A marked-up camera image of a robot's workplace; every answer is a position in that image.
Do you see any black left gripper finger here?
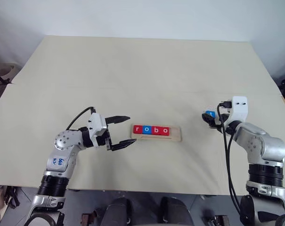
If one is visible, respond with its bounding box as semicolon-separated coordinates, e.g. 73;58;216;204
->
108;138;138;152
104;115;131;126

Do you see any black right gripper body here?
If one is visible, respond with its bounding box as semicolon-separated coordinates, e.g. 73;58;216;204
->
212;113;231;133

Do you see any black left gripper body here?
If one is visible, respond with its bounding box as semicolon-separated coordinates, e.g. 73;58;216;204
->
98;130;114;152

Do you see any wooden letter tray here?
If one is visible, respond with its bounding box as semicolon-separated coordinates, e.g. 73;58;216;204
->
130;124;182;143

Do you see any dark rounded shape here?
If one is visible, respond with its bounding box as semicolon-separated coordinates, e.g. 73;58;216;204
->
159;196;188;226
106;197;132;226

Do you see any small brown floor object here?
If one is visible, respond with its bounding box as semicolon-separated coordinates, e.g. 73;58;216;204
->
81;212;98;225

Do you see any small dark floor object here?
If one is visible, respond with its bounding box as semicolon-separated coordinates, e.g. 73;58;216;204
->
204;213;230;226

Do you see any brown round stool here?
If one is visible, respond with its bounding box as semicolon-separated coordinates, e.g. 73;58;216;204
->
0;62;22;84

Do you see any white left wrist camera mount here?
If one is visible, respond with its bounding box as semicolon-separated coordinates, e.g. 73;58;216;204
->
87;113;108;148

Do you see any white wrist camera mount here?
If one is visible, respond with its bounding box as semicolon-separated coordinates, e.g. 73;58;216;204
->
87;113;108;148
230;95;249;123

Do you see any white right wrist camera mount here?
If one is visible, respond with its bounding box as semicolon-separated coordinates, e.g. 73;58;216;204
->
230;95;249;123

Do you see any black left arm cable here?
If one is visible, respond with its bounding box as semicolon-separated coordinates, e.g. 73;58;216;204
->
65;106;97;131

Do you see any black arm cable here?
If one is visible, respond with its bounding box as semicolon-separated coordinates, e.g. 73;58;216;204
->
216;100;246;226
65;106;97;131

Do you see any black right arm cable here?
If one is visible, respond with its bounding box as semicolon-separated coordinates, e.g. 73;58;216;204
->
216;100;246;226

